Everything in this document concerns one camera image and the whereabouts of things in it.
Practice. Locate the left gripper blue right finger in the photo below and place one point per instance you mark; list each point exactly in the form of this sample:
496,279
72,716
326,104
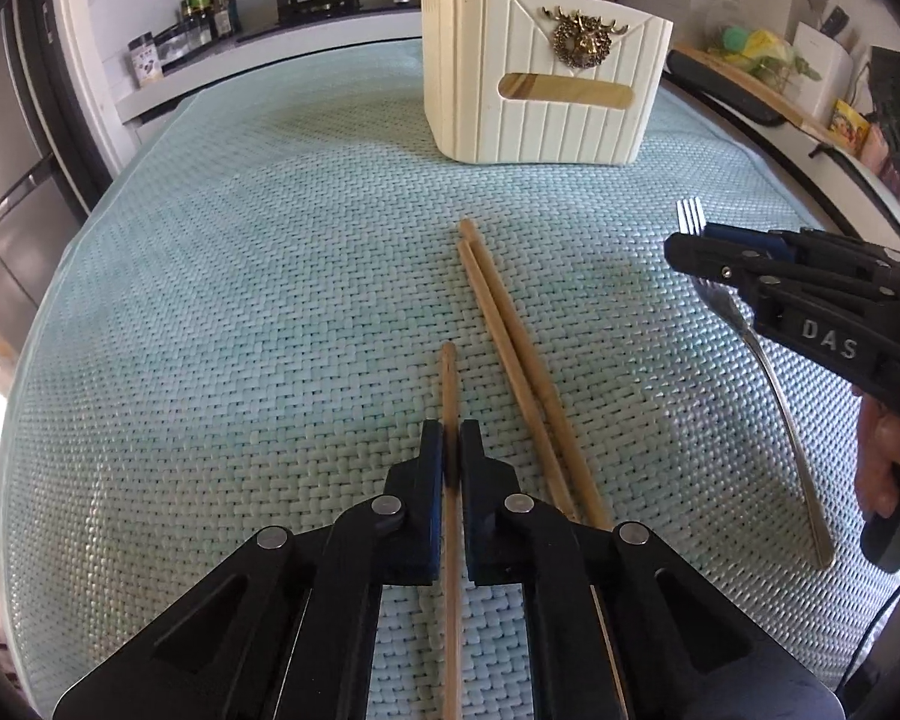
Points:
480,485

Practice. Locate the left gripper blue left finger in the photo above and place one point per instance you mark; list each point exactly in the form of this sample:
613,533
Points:
425,506

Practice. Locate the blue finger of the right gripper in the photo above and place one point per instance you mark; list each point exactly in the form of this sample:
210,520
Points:
771,242

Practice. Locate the silver metal fork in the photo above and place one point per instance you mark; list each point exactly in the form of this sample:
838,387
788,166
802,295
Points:
721,303

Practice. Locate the wooden chopstick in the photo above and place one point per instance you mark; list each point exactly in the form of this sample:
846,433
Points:
521,388
574,467
452,683

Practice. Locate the person's right hand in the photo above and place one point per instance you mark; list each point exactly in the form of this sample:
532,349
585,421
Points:
878,449

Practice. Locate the wooden cutting board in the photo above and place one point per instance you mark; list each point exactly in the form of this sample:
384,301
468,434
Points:
742,92

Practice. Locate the yellow snack packet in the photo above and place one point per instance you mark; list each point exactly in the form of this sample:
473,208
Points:
849,127

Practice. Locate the white knife block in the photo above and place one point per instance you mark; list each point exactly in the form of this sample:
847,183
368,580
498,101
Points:
832,72

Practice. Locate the bag of green yellow vegetables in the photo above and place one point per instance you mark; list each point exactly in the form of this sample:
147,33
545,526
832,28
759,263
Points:
759,52

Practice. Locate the light blue woven table mat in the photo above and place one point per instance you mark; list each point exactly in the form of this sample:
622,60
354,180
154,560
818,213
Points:
247,331

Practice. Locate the cream ribbed utensil holder box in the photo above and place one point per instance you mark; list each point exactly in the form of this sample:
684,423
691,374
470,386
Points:
540,81

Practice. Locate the black gas stove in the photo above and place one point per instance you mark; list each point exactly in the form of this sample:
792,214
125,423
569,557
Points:
297,14

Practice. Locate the silver refrigerator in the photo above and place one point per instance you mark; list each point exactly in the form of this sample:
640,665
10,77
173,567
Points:
39,212

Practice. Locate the spice jar rack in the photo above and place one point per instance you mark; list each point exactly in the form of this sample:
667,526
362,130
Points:
179,42

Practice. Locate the small white spice jar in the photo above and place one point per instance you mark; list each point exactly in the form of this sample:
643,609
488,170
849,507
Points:
144,60

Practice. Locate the sauce bottles group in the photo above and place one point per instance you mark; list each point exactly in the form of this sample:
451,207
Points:
208,21

